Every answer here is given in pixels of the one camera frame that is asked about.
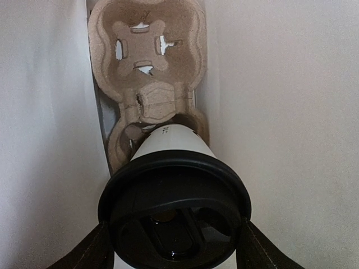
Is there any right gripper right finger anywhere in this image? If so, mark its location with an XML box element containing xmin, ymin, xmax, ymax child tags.
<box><xmin>237</xmin><ymin>218</ymin><xmax>303</xmax><ymax>269</ymax></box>

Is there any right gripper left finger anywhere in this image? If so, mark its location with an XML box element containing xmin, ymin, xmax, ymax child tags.
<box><xmin>48</xmin><ymin>221</ymin><xmax>112</xmax><ymax>269</ymax></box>

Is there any beige paper bag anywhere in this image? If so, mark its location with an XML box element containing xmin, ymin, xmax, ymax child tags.
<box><xmin>1</xmin><ymin>1</ymin><xmax>358</xmax><ymax>268</ymax></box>

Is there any brown cardboard cup carrier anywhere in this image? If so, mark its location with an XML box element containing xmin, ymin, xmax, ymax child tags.
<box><xmin>88</xmin><ymin>1</ymin><xmax>209</xmax><ymax>173</ymax></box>

